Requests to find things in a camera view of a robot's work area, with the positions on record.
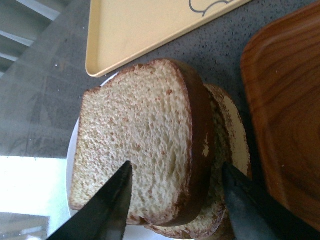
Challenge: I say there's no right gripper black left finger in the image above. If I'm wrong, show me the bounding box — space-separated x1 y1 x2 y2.
49 161 133 240

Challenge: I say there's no brown wooden tray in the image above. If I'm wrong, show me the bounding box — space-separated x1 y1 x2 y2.
241 1 320 229

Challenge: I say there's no bread slice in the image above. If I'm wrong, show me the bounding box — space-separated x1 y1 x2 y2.
146 84 252 240
69 58 215 227

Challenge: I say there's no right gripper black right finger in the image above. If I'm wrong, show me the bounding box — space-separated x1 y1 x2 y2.
222 162 320 240

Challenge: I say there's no yellow bear tray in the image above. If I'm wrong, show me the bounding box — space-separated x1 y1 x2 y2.
85 0 249 78

